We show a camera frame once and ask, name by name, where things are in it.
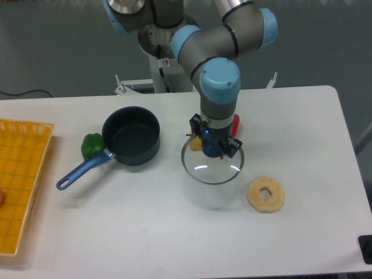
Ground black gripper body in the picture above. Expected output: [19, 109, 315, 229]
[200, 117, 233, 145]

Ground yellow plastic basket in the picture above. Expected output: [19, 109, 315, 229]
[1, 119, 54, 257]

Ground dark saucepan blue handle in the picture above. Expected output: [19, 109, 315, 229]
[56, 106, 160, 191]

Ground yellow toy bell pepper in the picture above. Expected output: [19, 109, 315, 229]
[189, 137, 202, 152]

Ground black device table corner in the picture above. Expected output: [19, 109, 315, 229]
[358, 235, 372, 264]

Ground green toy bell pepper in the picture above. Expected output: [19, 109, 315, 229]
[81, 133, 106, 160]

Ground black cable on floor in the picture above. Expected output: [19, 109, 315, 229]
[0, 89, 53, 98]

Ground glass lid blue knob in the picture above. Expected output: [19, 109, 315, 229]
[181, 134, 245, 185]

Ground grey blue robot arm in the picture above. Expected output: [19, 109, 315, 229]
[103, 1, 278, 158]

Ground toy pineapple ring slice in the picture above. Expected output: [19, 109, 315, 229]
[246, 176, 285, 213]

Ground red toy bell pepper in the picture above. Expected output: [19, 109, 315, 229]
[231, 114, 240, 138]

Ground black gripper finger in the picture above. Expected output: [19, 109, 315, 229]
[189, 113, 207, 142]
[219, 137, 242, 159]

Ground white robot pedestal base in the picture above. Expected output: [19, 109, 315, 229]
[115, 17, 278, 95]

